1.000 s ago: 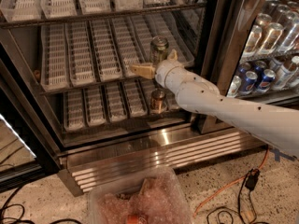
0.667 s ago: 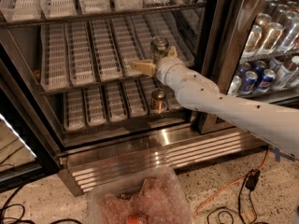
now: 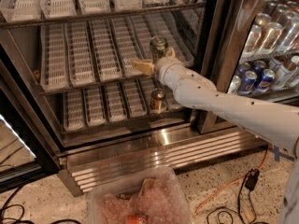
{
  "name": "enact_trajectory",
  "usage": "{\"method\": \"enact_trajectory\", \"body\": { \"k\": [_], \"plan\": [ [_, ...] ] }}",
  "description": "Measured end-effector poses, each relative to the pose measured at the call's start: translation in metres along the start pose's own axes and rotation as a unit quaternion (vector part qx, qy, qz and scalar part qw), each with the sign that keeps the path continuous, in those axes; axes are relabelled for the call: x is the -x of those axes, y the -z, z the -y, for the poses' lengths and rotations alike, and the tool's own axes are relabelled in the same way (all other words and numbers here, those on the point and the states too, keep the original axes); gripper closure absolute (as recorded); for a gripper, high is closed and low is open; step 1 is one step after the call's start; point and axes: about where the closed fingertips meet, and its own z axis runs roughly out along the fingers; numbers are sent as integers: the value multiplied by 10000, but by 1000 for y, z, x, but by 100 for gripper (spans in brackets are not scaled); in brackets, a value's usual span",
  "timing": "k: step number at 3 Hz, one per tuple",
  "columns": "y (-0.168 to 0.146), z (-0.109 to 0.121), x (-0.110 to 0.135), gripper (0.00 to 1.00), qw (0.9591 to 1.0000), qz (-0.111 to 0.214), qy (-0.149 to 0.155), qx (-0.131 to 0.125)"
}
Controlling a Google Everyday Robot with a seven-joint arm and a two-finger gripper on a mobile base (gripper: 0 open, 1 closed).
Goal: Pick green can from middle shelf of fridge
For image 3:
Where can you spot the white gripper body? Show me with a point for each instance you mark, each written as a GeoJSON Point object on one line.
{"type": "Point", "coordinates": [163, 66]}

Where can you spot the green soda can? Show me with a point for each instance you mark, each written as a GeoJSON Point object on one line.
{"type": "Point", "coordinates": [158, 47]}

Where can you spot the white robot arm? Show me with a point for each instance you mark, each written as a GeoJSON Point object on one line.
{"type": "Point", "coordinates": [275, 123]}

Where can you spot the brown soda can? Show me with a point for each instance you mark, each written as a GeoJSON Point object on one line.
{"type": "Point", "coordinates": [156, 103]}

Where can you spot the white silver can lower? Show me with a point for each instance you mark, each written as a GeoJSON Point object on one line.
{"type": "Point", "coordinates": [234, 85]}

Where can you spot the stainless steel fridge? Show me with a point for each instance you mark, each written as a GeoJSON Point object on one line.
{"type": "Point", "coordinates": [105, 131]}

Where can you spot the blue pepsi can front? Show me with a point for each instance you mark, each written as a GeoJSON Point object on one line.
{"type": "Point", "coordinates": [247, 82]}

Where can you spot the blue pepsi can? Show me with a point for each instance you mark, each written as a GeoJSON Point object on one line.
{"type": "Point", "coordinates": [264, 80]}
{"type": "Point", "coordinates": [247, 82]}

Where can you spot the glass fridge door right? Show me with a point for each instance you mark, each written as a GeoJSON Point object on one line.
{"type": "Point", "coordinates": [224, 33]}

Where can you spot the white can upper shelf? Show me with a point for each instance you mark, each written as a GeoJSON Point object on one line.
{"type": "Point", "coordinates": [253, 38]}

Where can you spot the silver can upper shelf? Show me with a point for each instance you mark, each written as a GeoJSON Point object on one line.
{"type": "Point", "coordinates": [262, 19]}

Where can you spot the blue pepsi can right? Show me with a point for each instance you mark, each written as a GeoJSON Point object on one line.
{"type": "Point", "coordinates": [264, 80]}

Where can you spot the open fridge door left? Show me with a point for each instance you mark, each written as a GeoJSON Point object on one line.
{"type": "Point", "coordinates": [29, 155]}

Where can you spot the red can in bin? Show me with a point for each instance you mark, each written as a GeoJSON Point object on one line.
{"type": "Point", "coordinates": [136, 219]}

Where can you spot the clear plastic bin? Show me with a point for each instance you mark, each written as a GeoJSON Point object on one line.
{"type": "Point", "coordinates": [140, 196]}

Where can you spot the bubble wrap in bin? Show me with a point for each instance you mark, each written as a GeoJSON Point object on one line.
{"type": "Point", "coordinates": [143, 199]}

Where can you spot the black power adapter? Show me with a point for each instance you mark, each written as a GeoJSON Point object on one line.
{"type": "Point", "coordinates": [252, 179]}

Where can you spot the middle wire shelf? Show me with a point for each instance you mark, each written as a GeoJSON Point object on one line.
{"type": "Point", "coordinates": [82, 53]}

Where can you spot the wire shelf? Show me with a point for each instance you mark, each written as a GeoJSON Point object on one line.
{"type": "Point", "coordinates": [17, 13]}
{"type": "Point", "coordinates": [82, 53]}

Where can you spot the top wire shelf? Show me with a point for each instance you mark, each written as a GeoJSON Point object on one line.
{"type": "Point", "coordinates": [17, 13]}

